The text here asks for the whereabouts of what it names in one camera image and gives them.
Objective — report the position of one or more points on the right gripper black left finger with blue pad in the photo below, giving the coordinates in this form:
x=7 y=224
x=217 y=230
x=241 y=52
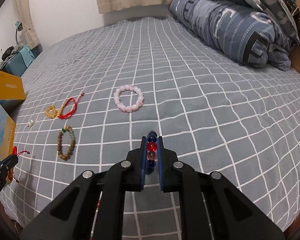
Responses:
x=92 y=206

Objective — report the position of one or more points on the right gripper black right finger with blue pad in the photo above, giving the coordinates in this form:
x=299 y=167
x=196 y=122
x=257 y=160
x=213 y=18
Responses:
x=211 y=207

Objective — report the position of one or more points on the open yellow white jewelry box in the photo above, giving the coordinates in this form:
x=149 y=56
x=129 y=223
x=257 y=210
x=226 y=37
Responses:
x=12 y=94

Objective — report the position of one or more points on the teal suitcase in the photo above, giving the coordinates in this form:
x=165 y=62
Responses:
x=17 y=59

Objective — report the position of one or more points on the grey checked bed sheet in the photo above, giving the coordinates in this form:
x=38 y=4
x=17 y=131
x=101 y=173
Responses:
x=94 y=95

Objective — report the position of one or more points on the blue desk lamp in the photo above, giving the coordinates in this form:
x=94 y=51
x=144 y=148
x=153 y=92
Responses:
x=18 y=28

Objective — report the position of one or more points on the beige side curtain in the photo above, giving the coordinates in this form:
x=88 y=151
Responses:
x=22 y=9

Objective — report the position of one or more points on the blue patterned rolled duvet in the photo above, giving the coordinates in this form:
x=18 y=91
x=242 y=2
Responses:
x=246 y=36

